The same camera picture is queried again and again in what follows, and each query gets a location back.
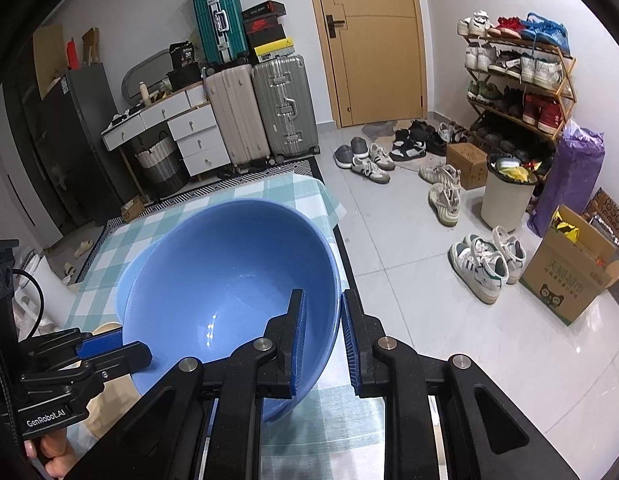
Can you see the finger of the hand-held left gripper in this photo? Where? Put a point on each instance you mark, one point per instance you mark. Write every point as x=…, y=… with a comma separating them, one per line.
x=114, y=360
x=102, y=344

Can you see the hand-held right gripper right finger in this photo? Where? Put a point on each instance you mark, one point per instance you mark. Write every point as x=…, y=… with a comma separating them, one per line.
x=352, y=350

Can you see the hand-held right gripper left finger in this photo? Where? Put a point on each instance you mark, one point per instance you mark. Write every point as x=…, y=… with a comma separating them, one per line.
x=297, y=350

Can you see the cream plate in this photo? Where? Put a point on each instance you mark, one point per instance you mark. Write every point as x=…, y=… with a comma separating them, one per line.
x=112, y=405

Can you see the blue bowl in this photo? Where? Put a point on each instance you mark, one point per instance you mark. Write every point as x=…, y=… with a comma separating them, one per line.
x=120, y=300
x=229, y=285

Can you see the person's left hand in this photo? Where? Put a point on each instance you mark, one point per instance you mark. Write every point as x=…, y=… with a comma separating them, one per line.
x=47, y=455

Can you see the beige slipper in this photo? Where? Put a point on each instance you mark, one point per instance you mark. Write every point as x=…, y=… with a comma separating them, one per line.
x=83, y=247
x=69, y=269

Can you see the teal checked tablecloth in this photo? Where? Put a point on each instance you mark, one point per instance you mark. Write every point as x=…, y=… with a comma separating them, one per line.
x=139, y=225

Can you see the small cardboard box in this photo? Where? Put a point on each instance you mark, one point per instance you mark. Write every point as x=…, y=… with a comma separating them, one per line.
x=133, y=209

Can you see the group of loose shoes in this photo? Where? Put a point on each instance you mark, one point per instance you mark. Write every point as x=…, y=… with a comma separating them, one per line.
x=439, y=195

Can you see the dark cabinet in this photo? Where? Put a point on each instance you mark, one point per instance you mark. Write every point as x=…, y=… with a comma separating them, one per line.
x=64, y=160

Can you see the woven laundry basket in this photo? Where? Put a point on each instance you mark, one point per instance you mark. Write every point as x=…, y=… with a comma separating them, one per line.
x=159, y=165

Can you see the brown cardboard box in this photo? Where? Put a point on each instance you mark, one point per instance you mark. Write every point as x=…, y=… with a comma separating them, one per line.
x=467, y=167

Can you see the white trash bin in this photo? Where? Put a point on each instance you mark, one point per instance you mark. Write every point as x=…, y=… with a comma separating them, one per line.
x=507, y=200

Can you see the large printed cardboard box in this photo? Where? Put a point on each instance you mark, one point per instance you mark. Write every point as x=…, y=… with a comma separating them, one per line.
x=564, y=280

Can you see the white drawer dresser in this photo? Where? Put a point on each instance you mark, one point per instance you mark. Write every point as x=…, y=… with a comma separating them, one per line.
x=189, y=125

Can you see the beige suitcase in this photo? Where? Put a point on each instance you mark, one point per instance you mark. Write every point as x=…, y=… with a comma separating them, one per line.
x=234, y=115

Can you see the silver suitcase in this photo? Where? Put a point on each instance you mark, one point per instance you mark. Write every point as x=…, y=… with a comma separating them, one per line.
x=284, y=105

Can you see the white bottle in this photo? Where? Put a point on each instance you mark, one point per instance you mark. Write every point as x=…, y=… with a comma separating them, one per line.
x=144, y=94

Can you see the oval mirror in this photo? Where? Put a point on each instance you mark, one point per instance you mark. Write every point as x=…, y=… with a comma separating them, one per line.
x=144, y=72

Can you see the purple bag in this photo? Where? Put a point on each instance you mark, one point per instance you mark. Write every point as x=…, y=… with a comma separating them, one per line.
x=569, y=180

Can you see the flat cardboard sheet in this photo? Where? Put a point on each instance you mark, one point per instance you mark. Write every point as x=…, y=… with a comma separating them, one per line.
x=49, y=60

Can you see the patterned doormat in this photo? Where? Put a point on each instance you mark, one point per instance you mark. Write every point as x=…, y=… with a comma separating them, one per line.
x=612, y=210

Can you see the yellow shoe box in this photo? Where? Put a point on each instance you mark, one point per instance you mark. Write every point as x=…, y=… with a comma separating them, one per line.
x=274, y=47

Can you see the wooden door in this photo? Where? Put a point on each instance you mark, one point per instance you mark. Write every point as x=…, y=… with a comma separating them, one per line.
x=374, y=45

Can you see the red and black shoe box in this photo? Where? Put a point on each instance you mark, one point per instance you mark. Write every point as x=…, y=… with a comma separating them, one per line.
x=262, y=25

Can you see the rows of racked shoes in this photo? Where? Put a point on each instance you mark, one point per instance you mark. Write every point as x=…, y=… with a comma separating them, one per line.
x=519, y=65

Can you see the teal suitcase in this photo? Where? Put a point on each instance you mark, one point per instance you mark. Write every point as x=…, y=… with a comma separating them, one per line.
x=219, y=25

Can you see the wooden shoe rack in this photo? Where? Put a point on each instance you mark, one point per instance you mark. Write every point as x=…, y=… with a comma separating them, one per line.
x=564, y=90

